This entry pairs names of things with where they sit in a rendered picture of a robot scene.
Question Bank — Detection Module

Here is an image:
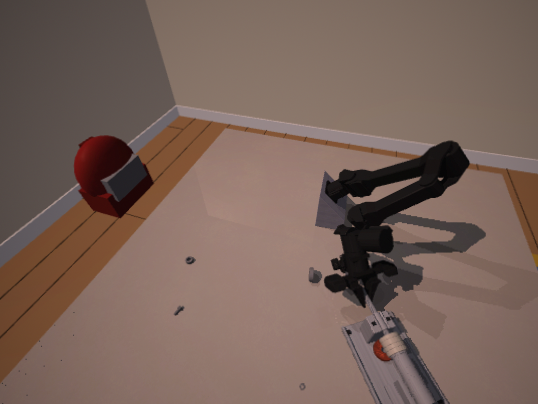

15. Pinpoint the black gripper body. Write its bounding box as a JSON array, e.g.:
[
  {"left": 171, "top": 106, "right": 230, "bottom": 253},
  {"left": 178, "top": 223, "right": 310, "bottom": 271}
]
[{"left": 324, "top": 250, "right": 398, "bottom": 292}]

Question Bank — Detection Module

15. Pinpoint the red-brown ring spacer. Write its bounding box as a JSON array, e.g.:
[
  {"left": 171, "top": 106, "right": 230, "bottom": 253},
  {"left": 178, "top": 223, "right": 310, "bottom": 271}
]
[{"left": 373, "top": 340, "right": 391, "bottom": 361}]

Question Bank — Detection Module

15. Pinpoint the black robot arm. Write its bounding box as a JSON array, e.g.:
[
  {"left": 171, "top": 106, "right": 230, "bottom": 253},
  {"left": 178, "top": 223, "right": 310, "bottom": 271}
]
[{"left": 325, "top": 140, "right": 470, "bottom": 253}]

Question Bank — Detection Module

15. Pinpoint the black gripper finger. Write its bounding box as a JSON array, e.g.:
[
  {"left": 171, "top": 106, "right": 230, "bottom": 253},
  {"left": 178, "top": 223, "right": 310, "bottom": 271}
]
[
  {"left": 361, "top": 278, "right": 381, "bottom": 302},
  {"left": 346, "top": 284, "right": 366, "bottom": 308}
]

